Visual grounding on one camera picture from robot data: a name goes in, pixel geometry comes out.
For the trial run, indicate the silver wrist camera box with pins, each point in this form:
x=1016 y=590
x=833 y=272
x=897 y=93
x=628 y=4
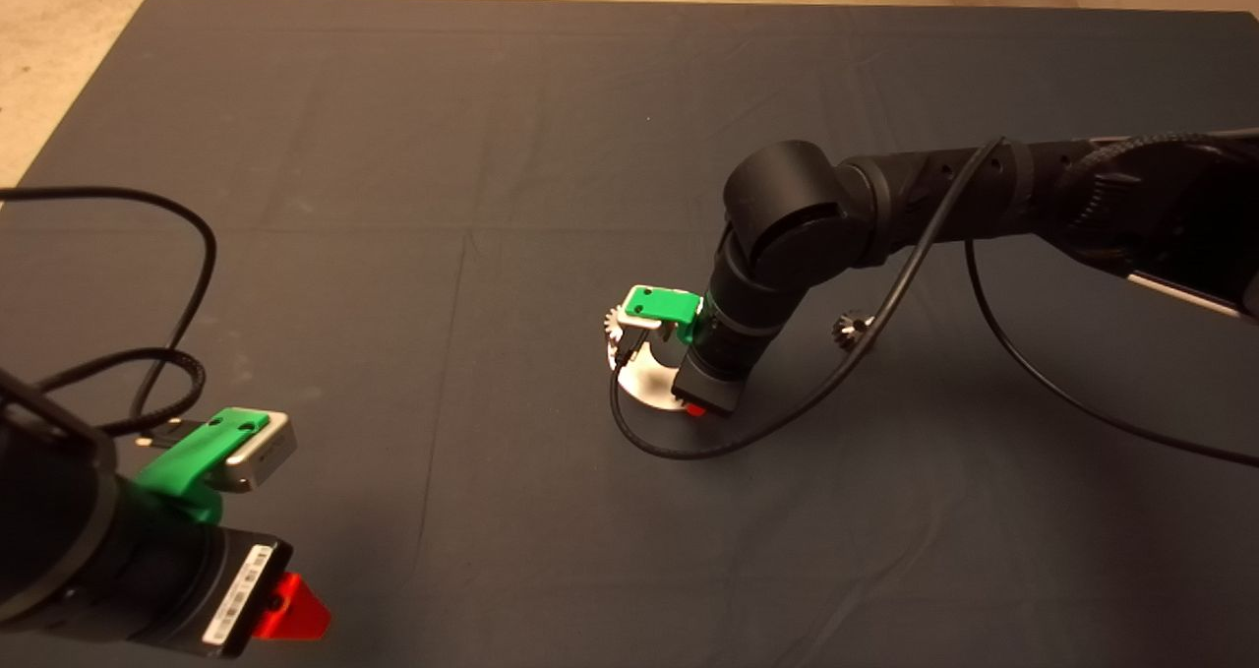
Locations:
x=264 y=456
x=639 y=324

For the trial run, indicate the bright steel planetary gear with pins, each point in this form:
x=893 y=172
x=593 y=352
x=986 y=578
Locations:
x=615 y=326

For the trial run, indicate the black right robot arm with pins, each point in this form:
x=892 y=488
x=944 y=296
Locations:
x=807 y=206

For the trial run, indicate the round metal carrier plate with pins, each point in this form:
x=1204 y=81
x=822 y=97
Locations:
x=649 y=383

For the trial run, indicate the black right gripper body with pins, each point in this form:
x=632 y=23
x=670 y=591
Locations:
x=718 y=378

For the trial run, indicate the right green camera mount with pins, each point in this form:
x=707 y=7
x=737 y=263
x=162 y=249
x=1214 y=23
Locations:
x=664 y=304

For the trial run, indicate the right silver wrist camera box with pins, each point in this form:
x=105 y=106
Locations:
x=639 y=324

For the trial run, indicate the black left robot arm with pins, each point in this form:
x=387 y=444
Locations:
x=49 y=520

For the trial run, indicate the dark steel planetary gear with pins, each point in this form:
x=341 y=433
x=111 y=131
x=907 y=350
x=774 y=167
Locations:
x=848 y=329

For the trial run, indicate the left green camera mount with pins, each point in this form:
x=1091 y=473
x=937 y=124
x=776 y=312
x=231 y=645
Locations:
x=187 y=466

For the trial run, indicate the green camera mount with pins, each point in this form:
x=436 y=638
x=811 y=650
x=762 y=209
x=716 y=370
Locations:
x=664 y=304
x=187 y=466

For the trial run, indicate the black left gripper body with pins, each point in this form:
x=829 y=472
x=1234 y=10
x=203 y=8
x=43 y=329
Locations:
x=167 y=579

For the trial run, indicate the dark grey table cloth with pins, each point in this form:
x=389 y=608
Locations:
x=492 y=156

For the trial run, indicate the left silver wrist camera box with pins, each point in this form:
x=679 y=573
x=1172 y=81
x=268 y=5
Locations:
x=264 y=456

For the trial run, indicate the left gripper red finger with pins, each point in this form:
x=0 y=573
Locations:
x=293 y=614

